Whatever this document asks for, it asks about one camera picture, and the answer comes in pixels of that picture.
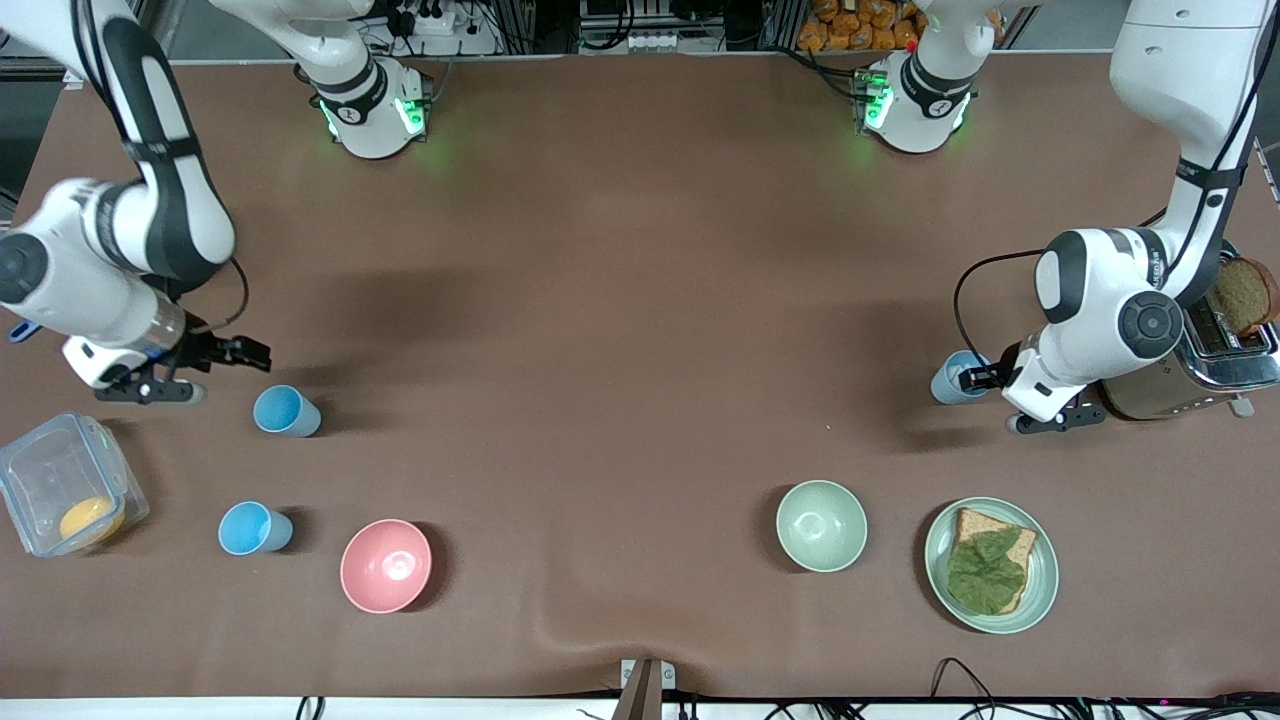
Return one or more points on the pale green bowl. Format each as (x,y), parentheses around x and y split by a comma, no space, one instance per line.
(822,526)

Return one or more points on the pink bowl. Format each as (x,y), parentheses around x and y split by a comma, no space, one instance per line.
(386,565)

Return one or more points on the silver toaster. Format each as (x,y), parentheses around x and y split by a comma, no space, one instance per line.
(1200,385)

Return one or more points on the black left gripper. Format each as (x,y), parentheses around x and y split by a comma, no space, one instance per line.
(1003,372)

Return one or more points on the dark toast slice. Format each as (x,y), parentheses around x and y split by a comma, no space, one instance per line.
(1245,295)

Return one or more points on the bag of orange snacks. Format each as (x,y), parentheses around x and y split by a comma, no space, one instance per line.
(850,25)

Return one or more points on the small white socket strip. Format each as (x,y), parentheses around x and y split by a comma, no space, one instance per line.
(655,40)

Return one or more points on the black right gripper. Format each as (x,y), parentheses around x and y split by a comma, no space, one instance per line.
(203,351)

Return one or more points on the clear plastic food container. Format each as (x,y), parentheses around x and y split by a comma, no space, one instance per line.
(60,470)

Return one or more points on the green lettuce leaf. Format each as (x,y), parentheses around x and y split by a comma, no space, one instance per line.
(985,575)

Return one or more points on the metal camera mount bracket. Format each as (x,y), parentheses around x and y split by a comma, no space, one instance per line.
(645,695)

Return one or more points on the brown bread slice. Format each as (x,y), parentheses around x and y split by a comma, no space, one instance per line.
(975,522)

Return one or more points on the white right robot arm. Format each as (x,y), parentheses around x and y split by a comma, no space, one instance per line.
(170,200)

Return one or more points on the grey-blue plastic cup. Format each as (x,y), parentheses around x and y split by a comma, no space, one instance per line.
(950,382)

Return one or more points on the pale green plate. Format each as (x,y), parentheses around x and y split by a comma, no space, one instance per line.
(1046,580)

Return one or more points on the blue plastic cup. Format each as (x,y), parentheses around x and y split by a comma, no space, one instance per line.
(285,411)
(252,528)

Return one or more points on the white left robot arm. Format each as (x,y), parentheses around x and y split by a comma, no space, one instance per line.
(1180,60)

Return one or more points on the orange food piece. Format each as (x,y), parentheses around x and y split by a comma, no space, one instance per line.
(90,520)

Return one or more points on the white power strip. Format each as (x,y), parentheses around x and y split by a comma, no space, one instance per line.
(435,18)

